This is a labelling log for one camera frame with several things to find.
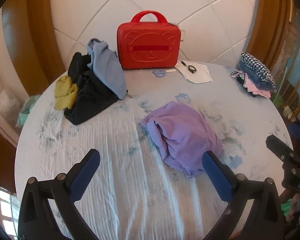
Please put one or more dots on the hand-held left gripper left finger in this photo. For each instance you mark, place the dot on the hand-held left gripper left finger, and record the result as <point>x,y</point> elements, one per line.
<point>86,172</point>

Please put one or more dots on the light blue garment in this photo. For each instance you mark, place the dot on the light blue garment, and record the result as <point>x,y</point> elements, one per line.
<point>107,67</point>

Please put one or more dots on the white padded headboard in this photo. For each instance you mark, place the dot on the white padded headboard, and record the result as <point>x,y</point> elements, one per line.
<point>90,17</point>

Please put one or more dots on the yellow garment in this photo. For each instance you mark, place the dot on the yellow garment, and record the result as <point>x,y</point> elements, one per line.
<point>65,92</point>

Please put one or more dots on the stack of folded clothes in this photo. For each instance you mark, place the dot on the stack of folded clothes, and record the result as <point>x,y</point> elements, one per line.
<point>258,66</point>

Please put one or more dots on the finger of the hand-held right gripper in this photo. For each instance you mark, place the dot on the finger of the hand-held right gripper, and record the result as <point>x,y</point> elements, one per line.
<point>280,147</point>

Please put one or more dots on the pale floral bed sheet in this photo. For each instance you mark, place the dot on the pale floral bed sheet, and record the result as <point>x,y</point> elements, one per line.
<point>115,180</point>

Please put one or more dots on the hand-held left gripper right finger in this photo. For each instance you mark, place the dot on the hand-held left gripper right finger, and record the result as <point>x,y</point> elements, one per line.
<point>217,177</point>

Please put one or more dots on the purple sweatshirt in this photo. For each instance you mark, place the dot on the purple sweatshirt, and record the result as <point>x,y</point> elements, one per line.
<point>182,135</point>

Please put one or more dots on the dark navy garment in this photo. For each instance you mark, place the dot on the dark navy garment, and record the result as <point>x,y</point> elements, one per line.
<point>90,97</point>

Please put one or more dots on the red bear suitcase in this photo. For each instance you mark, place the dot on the red bear suitcase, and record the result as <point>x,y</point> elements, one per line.
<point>147,45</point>

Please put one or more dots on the green cloth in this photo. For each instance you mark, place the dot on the green cloth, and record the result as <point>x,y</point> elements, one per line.
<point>25,112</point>

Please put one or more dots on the blue folded jeans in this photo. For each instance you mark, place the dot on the blue folded jeans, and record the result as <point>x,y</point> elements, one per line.
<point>252,78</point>

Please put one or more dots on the white wall socket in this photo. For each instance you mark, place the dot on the white wall socket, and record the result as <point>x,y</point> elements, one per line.
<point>183,35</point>

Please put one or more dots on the white paper sheet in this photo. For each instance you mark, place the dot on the white paper sheet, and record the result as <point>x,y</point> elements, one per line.
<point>197,72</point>

